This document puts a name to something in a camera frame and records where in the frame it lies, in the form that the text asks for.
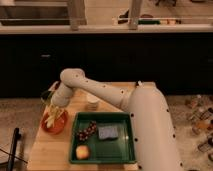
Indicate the yellow banana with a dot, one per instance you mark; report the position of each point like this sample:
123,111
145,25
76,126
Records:
54,113

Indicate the black tripod pole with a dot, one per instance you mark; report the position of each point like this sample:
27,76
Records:
12,154

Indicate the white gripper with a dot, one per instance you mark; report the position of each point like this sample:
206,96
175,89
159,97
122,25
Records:
62,95

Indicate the blue sponge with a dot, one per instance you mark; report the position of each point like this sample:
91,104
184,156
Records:
107,132

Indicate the green plastic tray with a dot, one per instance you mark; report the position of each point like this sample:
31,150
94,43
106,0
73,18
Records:
110,151

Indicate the white cup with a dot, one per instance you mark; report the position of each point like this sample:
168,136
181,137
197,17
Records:
92,102

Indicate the red bowl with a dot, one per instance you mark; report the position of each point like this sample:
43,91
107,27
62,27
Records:
57,127

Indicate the dark brown bowl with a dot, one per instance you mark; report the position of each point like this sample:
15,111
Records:
57,85

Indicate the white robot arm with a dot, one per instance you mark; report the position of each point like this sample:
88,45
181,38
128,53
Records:
155,146

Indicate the dark grape bunch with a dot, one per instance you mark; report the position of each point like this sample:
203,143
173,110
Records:
84,134

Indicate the green leafy vegetable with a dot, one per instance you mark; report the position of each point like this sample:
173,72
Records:
46,97

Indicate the yellow red apple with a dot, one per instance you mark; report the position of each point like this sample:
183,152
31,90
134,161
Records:
82,152

